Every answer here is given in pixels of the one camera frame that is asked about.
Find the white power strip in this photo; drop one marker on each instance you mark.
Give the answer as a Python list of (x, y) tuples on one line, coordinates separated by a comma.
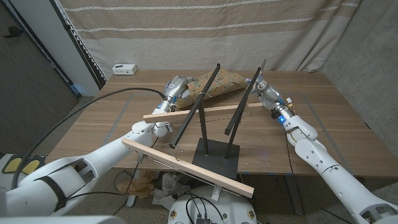
[(124, 69)]

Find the black metal hanger rack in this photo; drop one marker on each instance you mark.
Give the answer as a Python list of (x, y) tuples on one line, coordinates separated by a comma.
[(217, 155)]

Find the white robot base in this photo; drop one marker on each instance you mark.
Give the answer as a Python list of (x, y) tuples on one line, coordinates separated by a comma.
[(224, 205)]

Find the small metal clip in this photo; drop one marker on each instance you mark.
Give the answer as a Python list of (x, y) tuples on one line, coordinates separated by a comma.
[(169, 127)]

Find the grey table leg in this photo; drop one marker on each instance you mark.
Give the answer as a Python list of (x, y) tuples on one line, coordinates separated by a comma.
[(295, 196)]

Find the beige striped curtain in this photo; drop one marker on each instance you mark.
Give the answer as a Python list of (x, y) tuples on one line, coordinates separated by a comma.
[(186, 37)]

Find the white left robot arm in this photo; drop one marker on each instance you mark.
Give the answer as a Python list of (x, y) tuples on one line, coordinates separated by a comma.
[(77, 171)]

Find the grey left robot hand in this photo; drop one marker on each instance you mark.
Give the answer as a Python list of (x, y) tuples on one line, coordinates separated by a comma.
[(175, 88)]

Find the lower wooden slat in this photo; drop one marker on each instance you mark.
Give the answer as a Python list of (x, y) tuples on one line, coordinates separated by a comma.
[(192, 169)]

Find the upper wooden slat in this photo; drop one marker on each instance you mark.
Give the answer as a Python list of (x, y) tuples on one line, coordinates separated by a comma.
[(186, 113)]

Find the floral fabric piece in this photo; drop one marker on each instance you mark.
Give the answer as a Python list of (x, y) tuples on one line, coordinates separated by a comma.
[(217, 84)]

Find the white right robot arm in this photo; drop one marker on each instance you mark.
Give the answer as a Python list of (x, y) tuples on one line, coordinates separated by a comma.
[(335, 168)]

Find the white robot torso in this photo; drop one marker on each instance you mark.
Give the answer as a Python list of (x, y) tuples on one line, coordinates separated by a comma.
[(62, 220)]

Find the crumpled brown paper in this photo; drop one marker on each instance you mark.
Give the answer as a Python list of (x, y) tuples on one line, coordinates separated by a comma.
[(136, 186)]

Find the crumpled white paper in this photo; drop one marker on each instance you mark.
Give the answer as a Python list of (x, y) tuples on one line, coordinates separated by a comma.
[(169, 186)]

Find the wooden slat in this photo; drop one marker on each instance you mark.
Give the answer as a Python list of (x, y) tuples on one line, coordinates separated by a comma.
[(186, 113), (192, 169)]

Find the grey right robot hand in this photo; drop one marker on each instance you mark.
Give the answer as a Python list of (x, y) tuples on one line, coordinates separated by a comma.
[(269, 95)]

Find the white table leg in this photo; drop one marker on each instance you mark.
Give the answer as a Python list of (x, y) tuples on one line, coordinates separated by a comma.
[(132, 200)]

